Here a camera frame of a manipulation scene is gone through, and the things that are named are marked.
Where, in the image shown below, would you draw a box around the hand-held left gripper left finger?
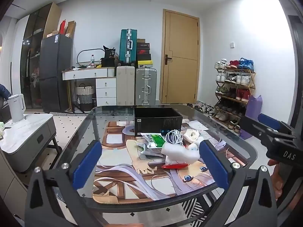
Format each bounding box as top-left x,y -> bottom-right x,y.
25,140 -> 107,227

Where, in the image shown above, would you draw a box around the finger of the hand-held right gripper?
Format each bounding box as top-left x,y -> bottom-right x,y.
258,113 -> 295,135
240,115 -> 284,147

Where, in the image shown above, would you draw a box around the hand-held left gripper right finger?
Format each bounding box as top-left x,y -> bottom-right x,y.
198,140 -> 279,227

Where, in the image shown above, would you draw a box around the white rope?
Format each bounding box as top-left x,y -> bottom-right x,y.
183,128 -> 201,144
162,143 -> 200,169

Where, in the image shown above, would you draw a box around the black cardboard box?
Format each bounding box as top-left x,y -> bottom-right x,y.
133,107 -> 183,137

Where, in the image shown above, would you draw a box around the person's right hand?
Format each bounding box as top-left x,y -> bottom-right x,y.
267,159 -> 284,202

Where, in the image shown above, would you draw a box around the purple bag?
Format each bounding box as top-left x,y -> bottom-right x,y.
239,95 -> 264,140

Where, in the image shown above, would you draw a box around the printed cartoon desk mat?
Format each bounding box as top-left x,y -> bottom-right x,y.
92,120 -> 249,204

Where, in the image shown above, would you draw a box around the glass table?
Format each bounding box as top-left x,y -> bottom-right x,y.
43,104 -> 258,220

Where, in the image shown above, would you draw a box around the white paper sheet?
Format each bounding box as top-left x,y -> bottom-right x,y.
189,120 -> 209,131

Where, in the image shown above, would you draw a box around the wooden shoe rack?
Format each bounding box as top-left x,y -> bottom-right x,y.
212,66 -> 256,136

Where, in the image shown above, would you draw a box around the group of assorted shoes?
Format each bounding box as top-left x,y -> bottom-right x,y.
189,58 -> 255,134

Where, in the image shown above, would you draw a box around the clear plastic packets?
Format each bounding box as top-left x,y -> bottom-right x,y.
138,144 -> 166,159

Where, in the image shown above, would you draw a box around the green white packet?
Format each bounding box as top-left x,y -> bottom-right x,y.
142,134 -> 166,149

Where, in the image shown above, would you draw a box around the marble top side table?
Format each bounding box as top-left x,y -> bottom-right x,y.
0,113 -> 57,173

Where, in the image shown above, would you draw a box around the woven laundry basket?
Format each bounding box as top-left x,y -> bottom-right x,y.
75,83 -> 94,105

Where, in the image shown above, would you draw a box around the white dressing desk with drawers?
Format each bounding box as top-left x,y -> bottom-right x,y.
62,67 -> 118,113

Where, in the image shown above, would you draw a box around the beige suitcase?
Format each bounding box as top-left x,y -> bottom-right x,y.
116,66 -> 136,106

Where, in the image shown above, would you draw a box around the white electric kettle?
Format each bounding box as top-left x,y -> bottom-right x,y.
7,94 -> 26,123

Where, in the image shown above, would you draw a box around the dark grey fridge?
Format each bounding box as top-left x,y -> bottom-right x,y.
39,33 -> 73,113

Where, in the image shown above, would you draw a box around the silver suitcase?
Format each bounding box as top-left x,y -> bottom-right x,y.
135,68 -> 158,106

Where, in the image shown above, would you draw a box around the black storage box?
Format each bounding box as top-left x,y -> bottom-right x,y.
101,57 -> 116,68

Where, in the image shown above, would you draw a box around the oval mirror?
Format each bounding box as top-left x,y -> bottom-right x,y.
76,48 -> 106,67

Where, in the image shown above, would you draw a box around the blue puffer jacket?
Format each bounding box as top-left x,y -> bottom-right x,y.
0,84 -> 11,100

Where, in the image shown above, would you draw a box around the wooden door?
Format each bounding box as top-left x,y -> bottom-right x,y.
159,9 -> 201,104

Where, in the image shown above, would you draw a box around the black paper bag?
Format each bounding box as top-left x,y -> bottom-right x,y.
103,45 -> 117,60

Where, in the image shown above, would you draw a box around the teal suitcase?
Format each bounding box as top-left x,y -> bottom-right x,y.
119,29 -> 138,67

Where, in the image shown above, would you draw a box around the tall glass door cabinet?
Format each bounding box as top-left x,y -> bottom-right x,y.
20,2 -> 62,110

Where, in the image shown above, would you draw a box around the tall brown cardboard box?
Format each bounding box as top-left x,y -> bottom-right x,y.
65,21 -> 77,38

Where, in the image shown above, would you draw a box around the white coiled cable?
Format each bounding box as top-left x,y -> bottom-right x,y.
164,129 -> 184,145

